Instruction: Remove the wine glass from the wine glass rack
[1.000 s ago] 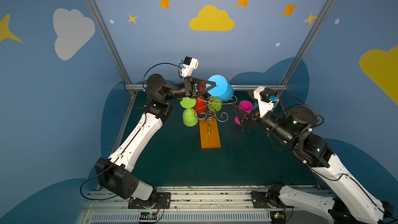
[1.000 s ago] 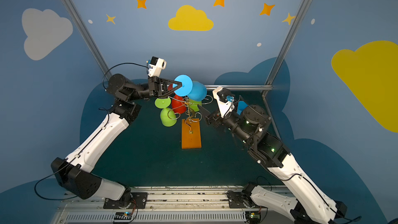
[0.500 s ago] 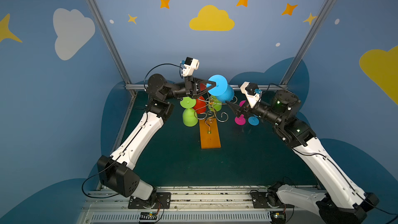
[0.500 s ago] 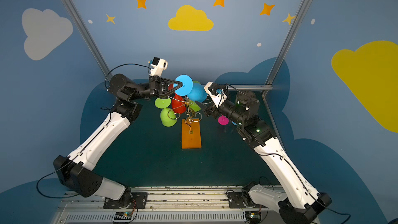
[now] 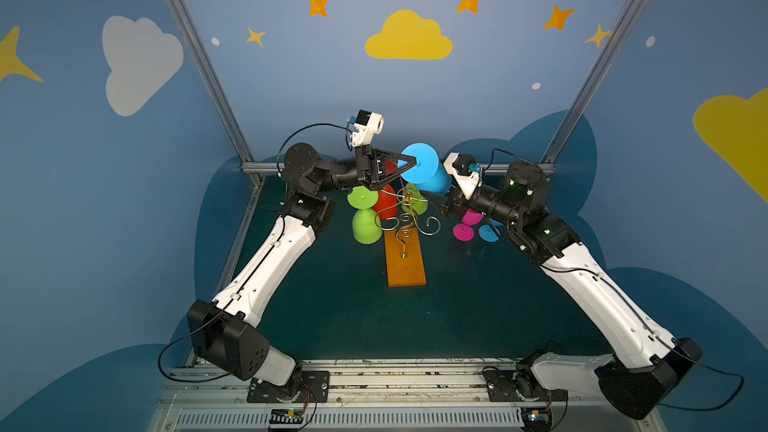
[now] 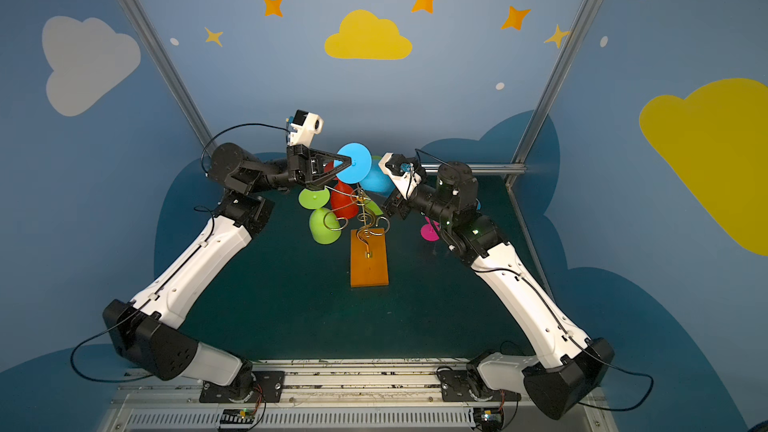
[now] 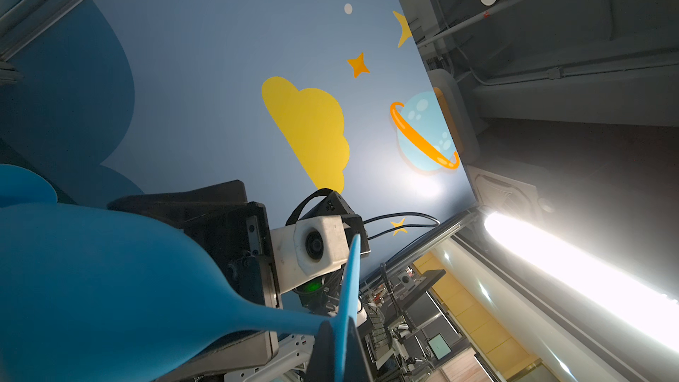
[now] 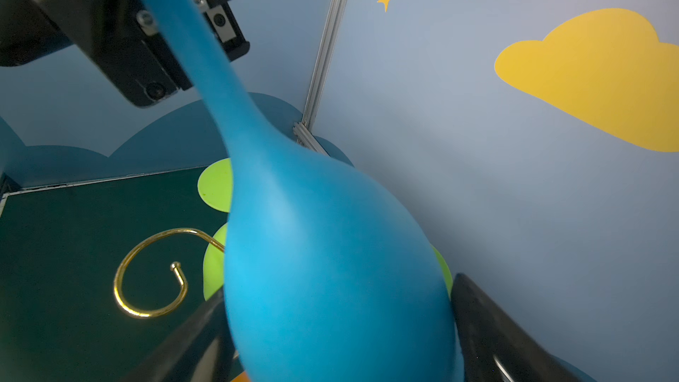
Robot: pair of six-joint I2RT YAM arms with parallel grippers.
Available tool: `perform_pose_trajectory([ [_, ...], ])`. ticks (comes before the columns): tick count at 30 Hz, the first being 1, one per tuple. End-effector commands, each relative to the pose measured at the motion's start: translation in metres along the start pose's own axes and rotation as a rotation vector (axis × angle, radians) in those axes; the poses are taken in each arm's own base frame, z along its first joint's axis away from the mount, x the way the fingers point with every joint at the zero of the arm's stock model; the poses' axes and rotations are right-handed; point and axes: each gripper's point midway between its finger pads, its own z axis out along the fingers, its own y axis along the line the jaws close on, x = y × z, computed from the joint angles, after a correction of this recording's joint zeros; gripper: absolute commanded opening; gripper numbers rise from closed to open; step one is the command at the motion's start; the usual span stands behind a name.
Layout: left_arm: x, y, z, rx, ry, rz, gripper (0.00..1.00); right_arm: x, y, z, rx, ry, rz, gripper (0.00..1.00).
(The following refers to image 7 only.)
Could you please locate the right aluminium corner post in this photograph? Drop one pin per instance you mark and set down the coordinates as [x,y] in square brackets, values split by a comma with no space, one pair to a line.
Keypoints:
[22,23]

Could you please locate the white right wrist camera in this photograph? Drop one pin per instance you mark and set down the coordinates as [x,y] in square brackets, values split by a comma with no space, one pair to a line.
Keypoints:
[316,239]

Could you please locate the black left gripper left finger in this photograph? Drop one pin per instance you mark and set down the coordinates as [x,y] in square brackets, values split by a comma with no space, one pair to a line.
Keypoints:
[321,366]

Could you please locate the bright ceiling light strip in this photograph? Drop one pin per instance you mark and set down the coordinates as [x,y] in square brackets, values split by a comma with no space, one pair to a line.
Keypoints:
[650,312]

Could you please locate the blue wine glass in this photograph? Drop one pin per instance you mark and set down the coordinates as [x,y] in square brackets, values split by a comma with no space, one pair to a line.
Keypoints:
[98,295]

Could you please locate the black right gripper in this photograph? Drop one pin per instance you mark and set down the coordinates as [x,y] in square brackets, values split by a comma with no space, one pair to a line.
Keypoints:
[236,235]

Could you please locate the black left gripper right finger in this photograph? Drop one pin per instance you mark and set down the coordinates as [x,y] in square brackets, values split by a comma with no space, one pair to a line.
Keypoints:
[357,368]

